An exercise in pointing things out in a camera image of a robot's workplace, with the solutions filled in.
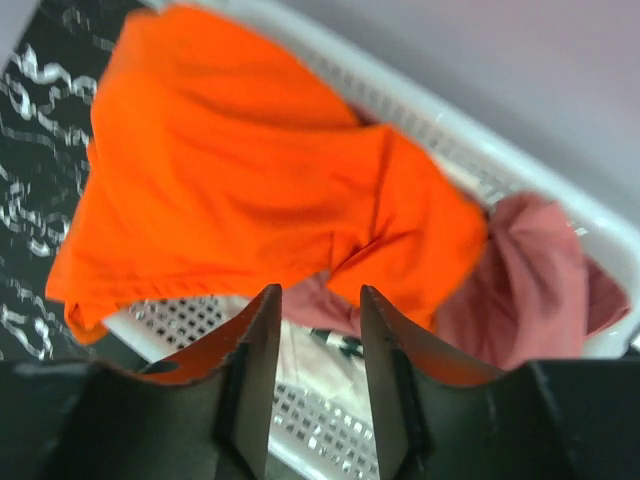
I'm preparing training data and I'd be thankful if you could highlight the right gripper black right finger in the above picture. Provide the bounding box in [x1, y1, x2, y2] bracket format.
[360, 286, 574, 479]

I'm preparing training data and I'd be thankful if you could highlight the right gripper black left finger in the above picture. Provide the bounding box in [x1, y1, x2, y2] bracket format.
[45, 285, 282, 479]

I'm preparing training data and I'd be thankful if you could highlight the orange t-shirt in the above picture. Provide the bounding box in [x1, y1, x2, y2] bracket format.
[46, 5, 487, 344]

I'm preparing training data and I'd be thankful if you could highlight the white printed t-shirt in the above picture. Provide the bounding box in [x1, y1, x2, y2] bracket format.
[219, 294, 376, 416]

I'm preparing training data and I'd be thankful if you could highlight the dusty pink t-shirt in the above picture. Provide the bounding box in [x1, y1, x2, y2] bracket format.
[284, 192, 632, 370]

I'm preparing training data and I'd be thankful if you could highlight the white plastic laundry basket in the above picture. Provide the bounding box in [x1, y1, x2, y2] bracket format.
[102, 0, 640, 480]

